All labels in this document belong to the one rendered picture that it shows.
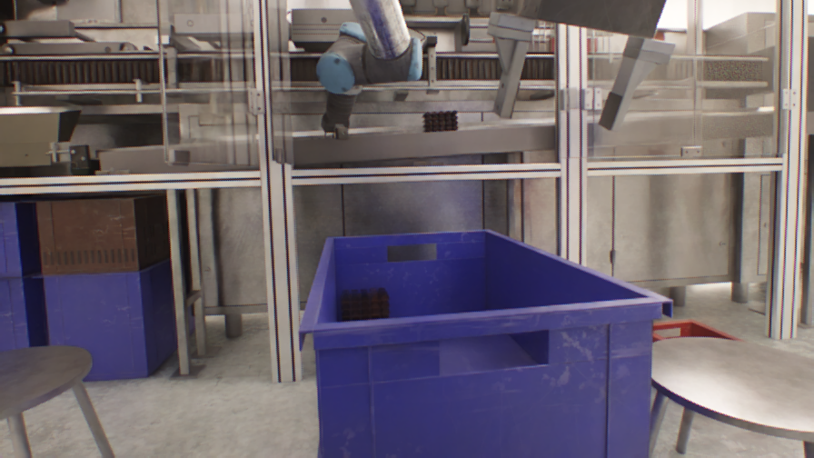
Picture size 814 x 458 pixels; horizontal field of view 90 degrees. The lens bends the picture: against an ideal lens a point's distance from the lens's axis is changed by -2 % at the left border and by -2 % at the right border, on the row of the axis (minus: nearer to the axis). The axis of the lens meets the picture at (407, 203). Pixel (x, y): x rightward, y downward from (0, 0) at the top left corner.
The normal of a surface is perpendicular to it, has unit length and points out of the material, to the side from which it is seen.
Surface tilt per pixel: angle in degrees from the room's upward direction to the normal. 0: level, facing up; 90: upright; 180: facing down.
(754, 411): 0
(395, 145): 90
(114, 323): 90
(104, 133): 90
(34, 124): 79
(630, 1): 113
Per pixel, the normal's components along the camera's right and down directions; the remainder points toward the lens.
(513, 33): 0.11, 0.46
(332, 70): -0.26, 0.64
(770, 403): -0.03, -1.00
